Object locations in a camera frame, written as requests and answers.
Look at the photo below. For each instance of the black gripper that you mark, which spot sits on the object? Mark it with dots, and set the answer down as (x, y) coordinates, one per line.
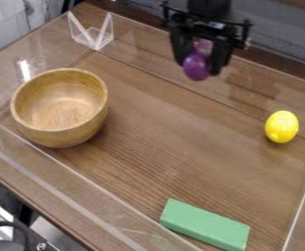
(210, 19)

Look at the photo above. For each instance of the purple toy eggplant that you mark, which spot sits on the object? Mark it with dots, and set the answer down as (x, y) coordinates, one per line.
(196, 66)

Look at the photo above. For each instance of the brown wooden bowl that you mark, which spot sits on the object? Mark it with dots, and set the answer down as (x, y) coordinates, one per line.
(61, 107)

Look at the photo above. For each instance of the yellow toy lemon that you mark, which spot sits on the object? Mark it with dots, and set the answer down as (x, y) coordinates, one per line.
(282, 126)

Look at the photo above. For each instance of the green rectangular block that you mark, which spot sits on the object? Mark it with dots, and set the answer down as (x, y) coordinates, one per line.
(206, 226)

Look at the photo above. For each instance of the clear acrylic corner bracket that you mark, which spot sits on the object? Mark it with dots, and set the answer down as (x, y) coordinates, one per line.
(93, 37)

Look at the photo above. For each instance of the clear acrylic enclosure wall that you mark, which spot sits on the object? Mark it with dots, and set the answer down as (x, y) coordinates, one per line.
(87, 211)

